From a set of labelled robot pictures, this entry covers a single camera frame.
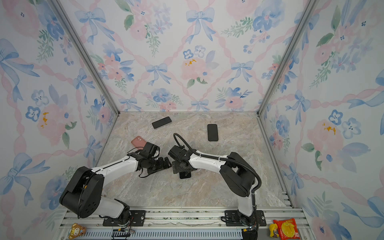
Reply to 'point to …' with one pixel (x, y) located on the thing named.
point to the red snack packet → (287, 229)
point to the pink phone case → (139, 142)
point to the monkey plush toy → (76, 230)
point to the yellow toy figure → (273, 228)
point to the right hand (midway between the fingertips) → (181, 167)
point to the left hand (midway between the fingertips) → (166, 166)
